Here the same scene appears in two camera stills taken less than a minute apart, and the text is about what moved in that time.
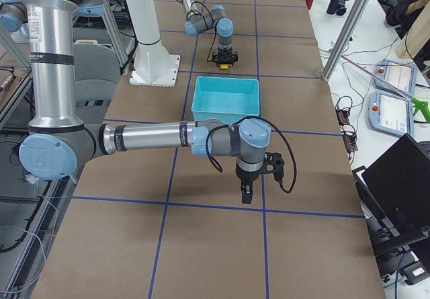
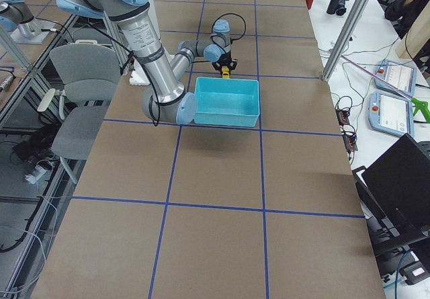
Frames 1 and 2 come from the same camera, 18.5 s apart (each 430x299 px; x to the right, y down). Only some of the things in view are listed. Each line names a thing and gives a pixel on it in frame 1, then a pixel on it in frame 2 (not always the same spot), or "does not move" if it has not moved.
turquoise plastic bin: [229, 99] does not move
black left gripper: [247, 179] to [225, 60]
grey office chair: [97, 71] does not move
